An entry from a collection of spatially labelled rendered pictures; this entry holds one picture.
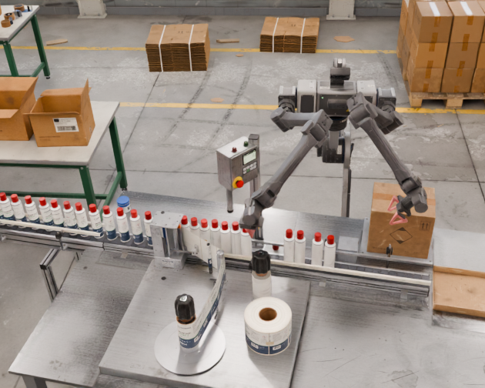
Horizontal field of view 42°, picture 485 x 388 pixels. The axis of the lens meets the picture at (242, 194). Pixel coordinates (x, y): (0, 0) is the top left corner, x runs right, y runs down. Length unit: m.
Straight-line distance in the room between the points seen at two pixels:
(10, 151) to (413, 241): 2.69
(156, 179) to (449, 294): 2.88
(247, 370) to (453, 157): 3.40
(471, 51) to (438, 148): 0.99
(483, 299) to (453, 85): 3.40
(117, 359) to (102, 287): 0.51
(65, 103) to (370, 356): 2.73
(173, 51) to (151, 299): 4.25
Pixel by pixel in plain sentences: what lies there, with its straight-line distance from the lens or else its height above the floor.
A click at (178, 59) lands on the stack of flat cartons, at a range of 6.90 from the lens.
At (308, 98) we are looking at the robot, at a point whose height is 1.48.
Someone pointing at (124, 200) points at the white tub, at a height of 0.90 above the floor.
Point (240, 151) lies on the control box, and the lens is 2.83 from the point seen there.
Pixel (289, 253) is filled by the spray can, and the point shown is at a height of 0.96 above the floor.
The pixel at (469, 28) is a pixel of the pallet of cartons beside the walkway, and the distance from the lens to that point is 6.05.
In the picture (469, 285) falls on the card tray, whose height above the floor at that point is 0.83.
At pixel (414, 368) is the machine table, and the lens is 2.83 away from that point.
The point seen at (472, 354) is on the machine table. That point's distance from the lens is 2.94.
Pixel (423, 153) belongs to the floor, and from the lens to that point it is 5.60.
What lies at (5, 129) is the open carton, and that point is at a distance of 4.55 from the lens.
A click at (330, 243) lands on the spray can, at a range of 2.97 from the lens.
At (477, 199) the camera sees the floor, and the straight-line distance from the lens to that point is 5.17.
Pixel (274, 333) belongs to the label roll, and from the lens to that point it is 2.64.
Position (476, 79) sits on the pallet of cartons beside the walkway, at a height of 0.28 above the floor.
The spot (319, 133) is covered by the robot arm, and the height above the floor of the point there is 1.58.
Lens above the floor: 3.04
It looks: 37 degrees down
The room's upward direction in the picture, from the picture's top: 3 degrees counter-clockwise
